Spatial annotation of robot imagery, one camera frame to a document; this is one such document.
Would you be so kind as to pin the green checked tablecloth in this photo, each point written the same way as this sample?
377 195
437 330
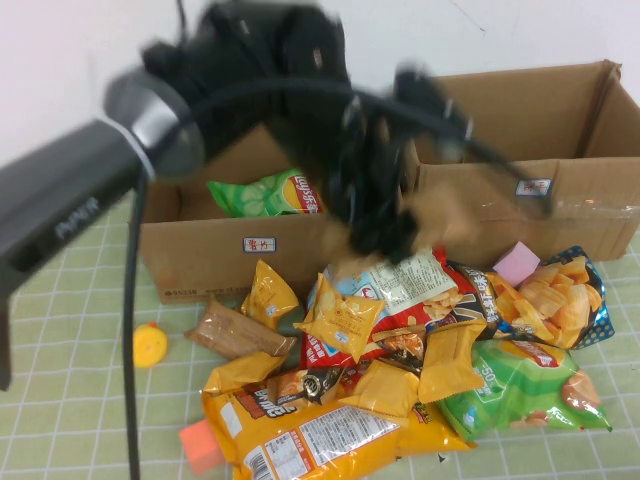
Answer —
65 425

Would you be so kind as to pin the small black orange chip pack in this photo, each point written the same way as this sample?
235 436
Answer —
300 387
400 350

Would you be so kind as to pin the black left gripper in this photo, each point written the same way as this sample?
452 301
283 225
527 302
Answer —
372 165

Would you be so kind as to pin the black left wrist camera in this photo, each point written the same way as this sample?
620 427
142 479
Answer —
425 95

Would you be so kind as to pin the pink foam block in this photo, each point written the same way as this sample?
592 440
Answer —
515 262

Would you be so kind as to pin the green cucumber Lay's chip bag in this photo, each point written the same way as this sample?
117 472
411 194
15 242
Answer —
250 200

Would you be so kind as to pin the small yellow snack pack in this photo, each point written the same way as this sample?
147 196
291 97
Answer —
382 390
340 320
447 365
267 295

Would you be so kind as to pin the large green Lay's chip bag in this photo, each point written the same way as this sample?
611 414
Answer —
520 395

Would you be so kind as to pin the black and blue chip bag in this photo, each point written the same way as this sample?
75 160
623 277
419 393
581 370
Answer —
550 300

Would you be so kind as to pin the red and white chip bag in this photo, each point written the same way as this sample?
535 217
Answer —
415 290

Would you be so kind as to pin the white label blue border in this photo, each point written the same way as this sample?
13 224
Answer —
259 245
537 187

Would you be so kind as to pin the large yellow chip bag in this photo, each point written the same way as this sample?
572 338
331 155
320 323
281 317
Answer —
325 445

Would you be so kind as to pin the plain brown cardboard box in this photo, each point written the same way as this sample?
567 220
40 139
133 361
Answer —
200 260

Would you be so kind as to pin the cardboard box with clear tape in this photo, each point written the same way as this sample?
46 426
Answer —
590 200

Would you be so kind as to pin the orange foam block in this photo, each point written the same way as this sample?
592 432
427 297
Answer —
200 445

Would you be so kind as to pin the yellow duck toy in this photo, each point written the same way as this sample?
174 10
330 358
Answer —
151 347

